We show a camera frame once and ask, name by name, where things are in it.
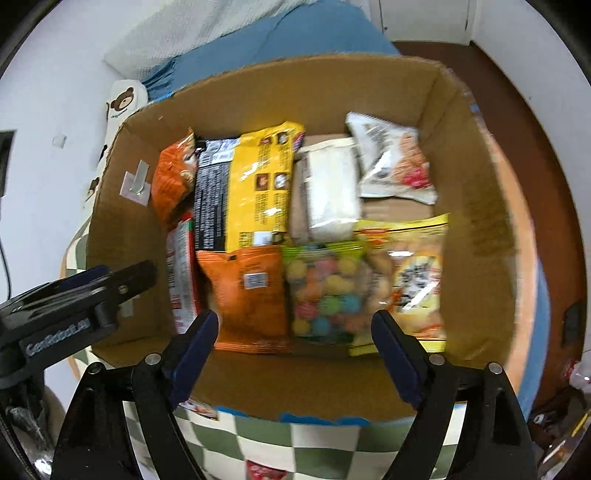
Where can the white door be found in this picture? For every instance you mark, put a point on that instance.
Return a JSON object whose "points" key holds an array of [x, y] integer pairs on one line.
{"points": [[446, 21]]}

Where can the white wafer snack pack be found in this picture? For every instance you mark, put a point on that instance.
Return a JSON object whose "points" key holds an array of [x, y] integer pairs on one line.
{"points": [[325, 201]]}

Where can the red white stick pack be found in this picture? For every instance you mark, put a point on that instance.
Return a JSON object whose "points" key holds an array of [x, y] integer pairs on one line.
{"points": [[181, 267]]}

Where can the panda yellow snack bag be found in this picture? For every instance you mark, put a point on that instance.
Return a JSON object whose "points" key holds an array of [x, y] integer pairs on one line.
{"points": [[199, 408]]}

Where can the cardboard milk box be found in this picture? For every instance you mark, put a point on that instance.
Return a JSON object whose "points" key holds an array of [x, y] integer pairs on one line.
{"points": [[307, 194]]}

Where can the green white checkered mat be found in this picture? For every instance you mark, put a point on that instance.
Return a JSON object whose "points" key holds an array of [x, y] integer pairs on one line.
{"points": [[300, 447]]}

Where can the plastic bottle on floor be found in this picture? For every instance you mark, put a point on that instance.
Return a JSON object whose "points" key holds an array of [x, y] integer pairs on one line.
{"points": [[577, 374]]}

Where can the white dotted pillow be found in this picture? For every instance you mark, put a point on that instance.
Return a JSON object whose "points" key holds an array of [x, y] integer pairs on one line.
{"points": [[172, 28]]}

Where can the black long snack pack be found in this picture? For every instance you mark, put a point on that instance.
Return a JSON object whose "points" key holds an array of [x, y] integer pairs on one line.
{"points": [[211, 192]]}

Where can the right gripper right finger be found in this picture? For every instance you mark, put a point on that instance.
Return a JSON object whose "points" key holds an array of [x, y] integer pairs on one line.
{"points": [[494, 441]]}

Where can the yellow long snack pack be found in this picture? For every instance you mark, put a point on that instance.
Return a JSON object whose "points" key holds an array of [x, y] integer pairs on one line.
{"points": [[259, 186]]}

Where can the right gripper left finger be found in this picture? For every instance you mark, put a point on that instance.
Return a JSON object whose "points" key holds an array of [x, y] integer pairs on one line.
{"points": [[94, 440]]}

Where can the orange snack pack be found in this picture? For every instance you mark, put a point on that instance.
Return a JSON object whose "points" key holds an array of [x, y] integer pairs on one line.
{"points": [[174, 177], [249, 296]]}

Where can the brown red snack pack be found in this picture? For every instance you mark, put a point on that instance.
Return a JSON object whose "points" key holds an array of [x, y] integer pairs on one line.
{"points": [[256, 471]]}

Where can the blue bed sheet mattress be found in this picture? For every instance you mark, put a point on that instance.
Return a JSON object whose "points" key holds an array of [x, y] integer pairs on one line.
{"points": [[277, 41]]}

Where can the white cookie snack bag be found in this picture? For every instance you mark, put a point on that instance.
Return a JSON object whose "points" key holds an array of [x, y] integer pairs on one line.
{"points": [[392, 162]]}

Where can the colourful candy balls bag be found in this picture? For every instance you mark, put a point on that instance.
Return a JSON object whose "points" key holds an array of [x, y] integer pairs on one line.
{"points": [[329, 286]]}

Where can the bear print long pillow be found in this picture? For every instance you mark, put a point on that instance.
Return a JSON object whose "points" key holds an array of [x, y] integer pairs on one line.
{"points": [[125, 98]]}

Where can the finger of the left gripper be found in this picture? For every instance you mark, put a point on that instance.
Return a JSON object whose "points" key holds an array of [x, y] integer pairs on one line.
{"points": [[80, 279], [116, 288]]}

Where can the yellow chips bag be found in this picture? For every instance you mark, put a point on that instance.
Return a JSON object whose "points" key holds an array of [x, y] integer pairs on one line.
{"points": [[407, 259]]}

